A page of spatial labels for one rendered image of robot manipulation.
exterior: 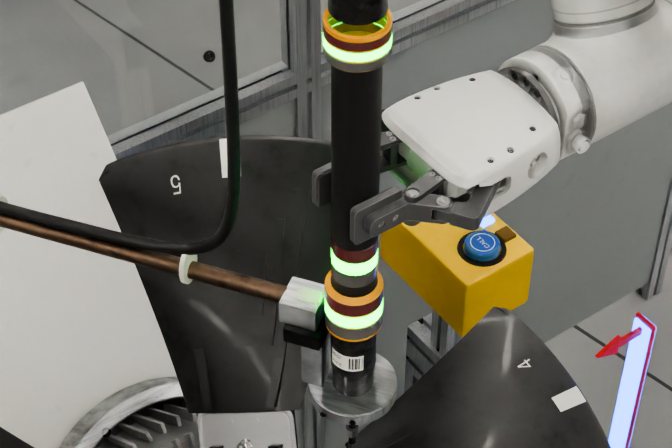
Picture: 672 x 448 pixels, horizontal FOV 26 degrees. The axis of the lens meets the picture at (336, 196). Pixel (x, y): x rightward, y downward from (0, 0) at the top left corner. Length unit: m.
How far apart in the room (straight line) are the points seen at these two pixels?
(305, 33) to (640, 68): 0.91
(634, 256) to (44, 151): 1.75
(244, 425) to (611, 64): 0.43
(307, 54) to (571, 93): 0.96
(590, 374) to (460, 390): 1.59
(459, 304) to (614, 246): 1.25
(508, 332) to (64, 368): 0.42
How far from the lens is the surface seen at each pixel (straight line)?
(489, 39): 2.21
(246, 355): 1.22
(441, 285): 1.65
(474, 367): 1.38
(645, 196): 2.82
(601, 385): 2.93
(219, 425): 1.25
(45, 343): 1.40
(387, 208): 0.99
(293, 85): 2.00
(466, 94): 1.06
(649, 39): 1.10
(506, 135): 1.03
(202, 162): 1.21
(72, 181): 1.40
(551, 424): 1.37
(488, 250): 1.63
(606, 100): 1.08
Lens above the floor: 2.25
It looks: 44 degrees down
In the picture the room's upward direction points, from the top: straight up
